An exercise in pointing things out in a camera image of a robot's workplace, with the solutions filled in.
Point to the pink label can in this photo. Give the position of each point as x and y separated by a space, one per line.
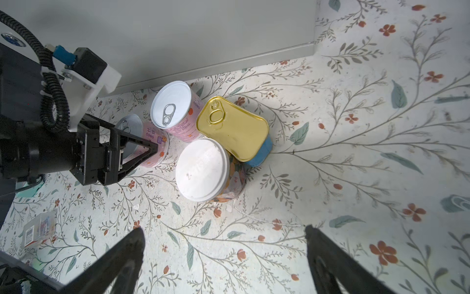
134 125
175 109

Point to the orange can plain lid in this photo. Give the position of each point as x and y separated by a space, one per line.
206 172

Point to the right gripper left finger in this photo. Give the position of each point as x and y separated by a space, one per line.
118 268

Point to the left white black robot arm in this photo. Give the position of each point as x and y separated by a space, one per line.
45 127

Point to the small clear plastic box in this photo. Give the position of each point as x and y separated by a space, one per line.
40 229

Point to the pink label can front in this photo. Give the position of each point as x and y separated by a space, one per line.
134 125

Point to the gold flat sardine tin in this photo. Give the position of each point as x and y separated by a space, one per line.
242 133

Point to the pink label can back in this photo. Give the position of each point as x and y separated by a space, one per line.
175 109

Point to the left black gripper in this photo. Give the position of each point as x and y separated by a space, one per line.
28 151

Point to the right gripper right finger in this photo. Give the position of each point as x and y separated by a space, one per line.
331 266

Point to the grey metal cabinet box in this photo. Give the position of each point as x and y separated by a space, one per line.
152 43

